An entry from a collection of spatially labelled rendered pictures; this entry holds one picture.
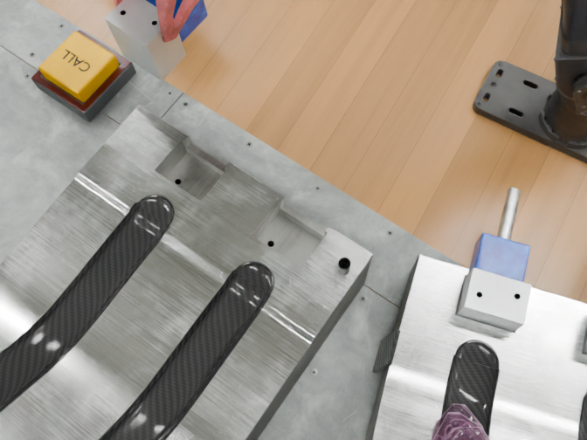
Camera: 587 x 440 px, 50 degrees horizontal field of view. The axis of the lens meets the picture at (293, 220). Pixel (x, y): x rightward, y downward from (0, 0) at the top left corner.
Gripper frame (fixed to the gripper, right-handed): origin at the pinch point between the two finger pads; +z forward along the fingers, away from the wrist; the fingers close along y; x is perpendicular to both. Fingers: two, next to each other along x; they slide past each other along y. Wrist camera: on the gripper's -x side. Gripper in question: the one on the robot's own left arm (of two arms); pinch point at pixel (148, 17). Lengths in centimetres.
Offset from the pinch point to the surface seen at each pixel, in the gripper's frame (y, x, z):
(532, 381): 44.0, 0.6, 10.7
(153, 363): 18.6, -16.6, 16.4
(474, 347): 38.8, 0.4, 11.0
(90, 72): -8.7, 2.0, 11.6
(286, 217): 19.0, -0.6, 10.2
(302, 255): 22.3, -2.4, 11.1
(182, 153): 7.3, -1.8, 9.9
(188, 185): 9.6, -3.2, 11.5
